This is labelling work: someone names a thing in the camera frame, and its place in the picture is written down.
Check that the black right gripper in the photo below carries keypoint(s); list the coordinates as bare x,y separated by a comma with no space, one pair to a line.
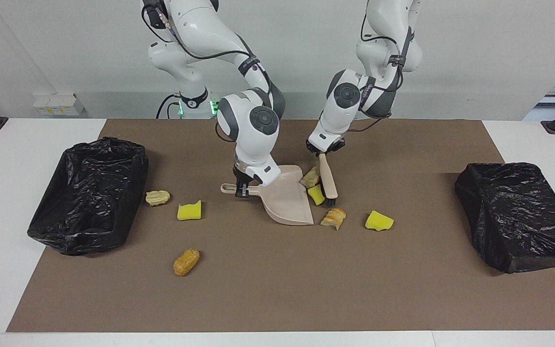
243,176

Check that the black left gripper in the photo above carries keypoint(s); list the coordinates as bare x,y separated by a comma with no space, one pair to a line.
328,148

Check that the beige hand brush black bristles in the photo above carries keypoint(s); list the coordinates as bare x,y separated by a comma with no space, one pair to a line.
328,183

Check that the greyish bread chunk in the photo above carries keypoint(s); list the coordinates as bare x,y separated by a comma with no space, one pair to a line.
310,178

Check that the beige plastic dustpan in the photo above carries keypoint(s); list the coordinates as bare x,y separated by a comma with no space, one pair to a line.
287,202

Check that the small yellow sponge piece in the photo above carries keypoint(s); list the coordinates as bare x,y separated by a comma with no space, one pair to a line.
315,194

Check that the notched yellow sponge piece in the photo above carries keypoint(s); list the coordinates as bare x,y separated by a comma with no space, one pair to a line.
189,211

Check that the ridged tan bread chunk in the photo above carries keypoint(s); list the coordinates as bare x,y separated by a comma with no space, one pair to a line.
334,218

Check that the pale bread piece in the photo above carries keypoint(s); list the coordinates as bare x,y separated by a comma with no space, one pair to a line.
157,197

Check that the wedge yellow sponge piece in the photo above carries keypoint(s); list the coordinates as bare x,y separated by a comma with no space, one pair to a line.
379,220

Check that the brown bread roll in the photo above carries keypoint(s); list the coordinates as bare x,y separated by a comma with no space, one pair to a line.
186,261

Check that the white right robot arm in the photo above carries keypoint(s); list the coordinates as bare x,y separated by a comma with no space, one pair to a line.
253,135

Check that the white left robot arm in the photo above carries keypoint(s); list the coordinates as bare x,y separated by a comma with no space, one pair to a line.
340,120

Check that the bin with black plastic bag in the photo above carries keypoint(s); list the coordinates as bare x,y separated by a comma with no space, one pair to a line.
523,217
89,202

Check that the brown table mat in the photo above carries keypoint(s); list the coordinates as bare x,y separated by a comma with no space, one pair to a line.
277,299

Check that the white power socket boxes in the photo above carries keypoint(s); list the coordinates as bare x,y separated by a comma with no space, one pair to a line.
58,103

